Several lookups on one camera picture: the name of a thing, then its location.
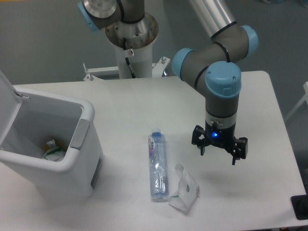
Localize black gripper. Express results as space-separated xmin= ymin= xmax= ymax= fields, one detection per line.
xmin=192 ymin=122 xmax=248 ymax=165

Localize white plastic wrapper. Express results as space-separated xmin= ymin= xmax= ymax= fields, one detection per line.
xmin=168 ymin=163 xmax=200 ymax=213

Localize clear plastic water bottle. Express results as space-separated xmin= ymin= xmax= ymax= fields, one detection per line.
xmin=148 ymin=128 xmax=169 ymax=202

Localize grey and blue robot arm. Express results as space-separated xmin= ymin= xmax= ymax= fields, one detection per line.
xmin=77 ymin=0 xmax=258 ymax=161

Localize trash inside the can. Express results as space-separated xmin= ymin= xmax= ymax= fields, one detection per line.
xmin=42 ymin=139 xmax=67 ymax=162

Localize white trash can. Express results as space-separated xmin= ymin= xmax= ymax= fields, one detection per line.
xmin=0 ymin=74 xmax=103 ymax=196

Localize black device at table edge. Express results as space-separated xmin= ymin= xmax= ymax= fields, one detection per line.
xmin=291 ymin=194 xmax=308 ymax=220

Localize white frame at right edge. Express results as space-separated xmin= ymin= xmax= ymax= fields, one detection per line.
xmin=284 ymin=81 xmax=308 ymax=125

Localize black cable on pedestal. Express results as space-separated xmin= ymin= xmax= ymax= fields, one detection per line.
xmin=122 ymin=37 xmax=136 ymax=79

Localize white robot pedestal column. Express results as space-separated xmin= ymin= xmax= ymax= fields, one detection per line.
xmin=105 ymin=13 xmax=159 ymax=72

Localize white pedestal base frame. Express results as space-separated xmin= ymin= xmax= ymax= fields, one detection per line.
xmin=83 ymin=56 xmax=170 ymax=81

